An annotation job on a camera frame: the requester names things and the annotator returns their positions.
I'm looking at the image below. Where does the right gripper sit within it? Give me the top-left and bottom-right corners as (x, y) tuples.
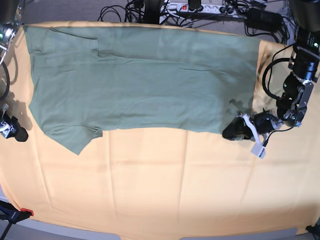
(0, 116), (29, 142)

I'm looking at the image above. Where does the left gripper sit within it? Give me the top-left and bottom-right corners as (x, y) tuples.
(222, 111), (283, 141)

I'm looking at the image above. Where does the green T-shirt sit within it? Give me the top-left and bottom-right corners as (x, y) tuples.
(23, 25), (260, 154)

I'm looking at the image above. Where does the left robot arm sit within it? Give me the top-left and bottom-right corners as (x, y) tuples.
(222, 0), (320, 141)

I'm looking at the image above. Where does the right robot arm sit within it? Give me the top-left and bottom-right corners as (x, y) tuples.
(0, 0), (29, 142)

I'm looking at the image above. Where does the blue clamp with red tip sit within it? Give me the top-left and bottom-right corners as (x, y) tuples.
(0, 200), (34, 240)

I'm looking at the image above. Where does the black power adapter box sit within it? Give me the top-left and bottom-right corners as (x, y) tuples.
(245, 8), (283, 33)

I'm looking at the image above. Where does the yellow tablecloth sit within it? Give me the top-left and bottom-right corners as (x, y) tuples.
(0, 29), (320, 240)

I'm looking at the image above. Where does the black clamp right corner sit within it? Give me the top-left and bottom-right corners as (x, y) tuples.
(305, 218), (320, 240)

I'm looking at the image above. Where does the white power strip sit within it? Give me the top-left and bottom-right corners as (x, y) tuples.
(164, 1), (238, 17)

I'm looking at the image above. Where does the black column base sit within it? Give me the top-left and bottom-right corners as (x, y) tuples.
(142, 0), (162, 25)

